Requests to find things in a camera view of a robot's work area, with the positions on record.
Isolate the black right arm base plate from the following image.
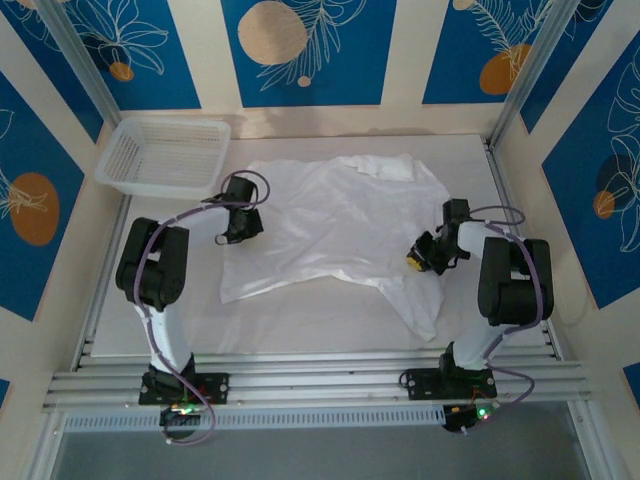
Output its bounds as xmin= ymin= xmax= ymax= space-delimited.
xmin=399 ymin=368 xmax=499 ymax=401

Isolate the aluminium mounting rail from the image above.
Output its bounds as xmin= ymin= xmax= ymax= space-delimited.
xmin=42 ymin=347 xmax=596 ymax=419

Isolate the grey slotted cable duct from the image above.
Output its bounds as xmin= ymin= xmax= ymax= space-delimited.
xmin=62 ymin=403 xmax=449 ymax=435

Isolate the white plastic mesh basket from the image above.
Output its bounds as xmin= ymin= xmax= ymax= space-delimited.
xmin=93 ymin=117 xmax=232 ymax=202

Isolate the aluminium side rail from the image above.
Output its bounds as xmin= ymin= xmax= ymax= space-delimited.
xmin=72 ymin=192 xmax=131 ymax=371
xmin=483 ymin=139 xmax=569 ymax=364

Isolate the white t-shirt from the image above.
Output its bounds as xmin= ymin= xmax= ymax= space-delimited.
xmin=218 ymin=153 xmax=449 ymax=344

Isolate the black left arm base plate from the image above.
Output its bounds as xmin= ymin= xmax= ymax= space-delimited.
xmin=138 ymin=372 xmax=231 ymax=406

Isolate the aluminium frame post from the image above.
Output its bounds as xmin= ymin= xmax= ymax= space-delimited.
xmin=35 ymin=0 xmax=122 ymax=147
xmin=487 ymin=0 xmax=591 ymax=151

